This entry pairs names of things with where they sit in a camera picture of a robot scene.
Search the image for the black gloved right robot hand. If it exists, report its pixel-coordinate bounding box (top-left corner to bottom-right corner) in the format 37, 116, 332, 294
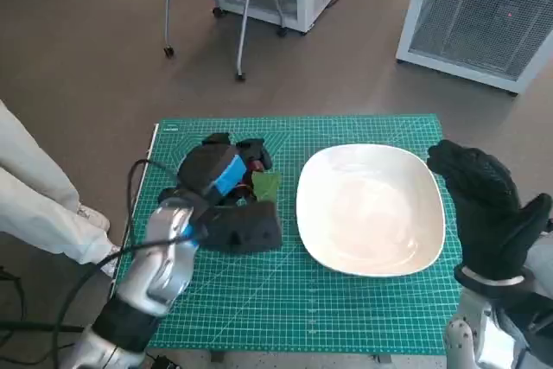
426, 139, 553, 284

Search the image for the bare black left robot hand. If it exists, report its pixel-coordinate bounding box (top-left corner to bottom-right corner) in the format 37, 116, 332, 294
157, 131, 274, 214

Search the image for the red toy grape bunch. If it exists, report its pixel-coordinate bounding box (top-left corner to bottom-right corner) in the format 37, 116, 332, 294
232, 160, 283, 206

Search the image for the white rounded square plate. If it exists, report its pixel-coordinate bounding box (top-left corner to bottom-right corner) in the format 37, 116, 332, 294
296, 143, 447, 277

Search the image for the green cutting mat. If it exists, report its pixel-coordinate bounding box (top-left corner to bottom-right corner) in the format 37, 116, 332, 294
116, 114, 461, 351

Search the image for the white mesh cabinet, red light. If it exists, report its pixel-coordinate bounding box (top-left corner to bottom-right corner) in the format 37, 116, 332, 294
395, 0, 553, 98

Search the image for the black stand bar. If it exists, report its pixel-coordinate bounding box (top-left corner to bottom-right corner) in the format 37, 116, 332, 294
0, 321, 84, 336

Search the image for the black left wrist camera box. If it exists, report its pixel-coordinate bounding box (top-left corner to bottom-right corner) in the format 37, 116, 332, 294
200, 199, 284, 254

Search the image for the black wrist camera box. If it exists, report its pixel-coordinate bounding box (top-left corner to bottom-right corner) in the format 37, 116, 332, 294
200, 199, 284, 254
492, 284, 553, 369

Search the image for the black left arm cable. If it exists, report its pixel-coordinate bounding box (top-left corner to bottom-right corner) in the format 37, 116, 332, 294
54, 159, 204, 336

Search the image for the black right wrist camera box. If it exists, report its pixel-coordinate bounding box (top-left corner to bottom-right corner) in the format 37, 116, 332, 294
492, 284, 553, 369

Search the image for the black floor cable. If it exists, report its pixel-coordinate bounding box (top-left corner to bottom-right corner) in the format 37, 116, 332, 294
0, 266, 28, 327

